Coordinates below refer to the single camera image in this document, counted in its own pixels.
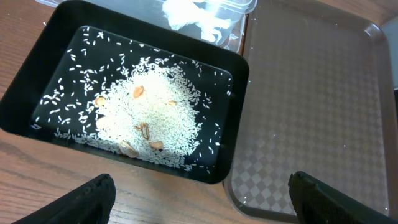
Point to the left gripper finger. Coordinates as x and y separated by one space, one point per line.
91 202

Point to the clear plastic bin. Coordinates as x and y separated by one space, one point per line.
151 11

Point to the brown serving tray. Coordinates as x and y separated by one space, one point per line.
320 99

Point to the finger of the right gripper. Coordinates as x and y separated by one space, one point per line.
317 203

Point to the black waste tray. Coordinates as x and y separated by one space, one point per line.
23 95

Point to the white rice pile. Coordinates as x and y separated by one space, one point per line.
136 101

